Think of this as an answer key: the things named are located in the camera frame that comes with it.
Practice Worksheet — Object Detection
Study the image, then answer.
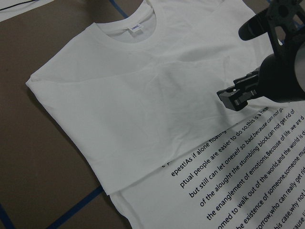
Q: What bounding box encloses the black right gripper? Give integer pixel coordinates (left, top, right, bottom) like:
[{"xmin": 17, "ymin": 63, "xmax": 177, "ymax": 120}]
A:
[{"xmin": 217, "ymin": 44, "xmax": 305, "ymax": 111}]

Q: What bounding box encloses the white long-sleeve printed shirt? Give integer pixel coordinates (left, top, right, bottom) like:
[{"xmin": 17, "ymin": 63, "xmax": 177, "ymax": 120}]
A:
[{"xmin": 26, "ymin": 0, "xmax": 305, "ymax": 229}]

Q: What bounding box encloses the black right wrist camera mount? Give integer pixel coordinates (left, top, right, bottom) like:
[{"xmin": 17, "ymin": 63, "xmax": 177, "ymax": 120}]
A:
[{"xmin": 238, "ymin": 0, "xmax": 305, "ymax": 62}]

